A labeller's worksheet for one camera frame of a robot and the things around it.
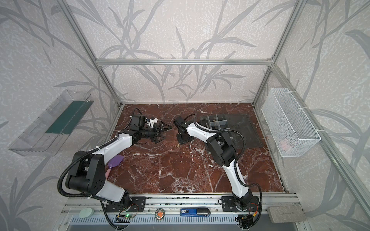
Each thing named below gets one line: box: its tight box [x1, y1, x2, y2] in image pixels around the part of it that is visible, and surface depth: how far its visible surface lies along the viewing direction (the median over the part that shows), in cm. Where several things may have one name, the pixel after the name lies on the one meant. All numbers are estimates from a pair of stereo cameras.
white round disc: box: [78, 207, 95, 219], surface depth 72 cm
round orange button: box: [154, 207, 166, 220], surface depth 72 cm
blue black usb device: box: [180, 207, 211, 218], surface depth 69 cm
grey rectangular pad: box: [267, 204, 307, 224], surface depth 70 cm
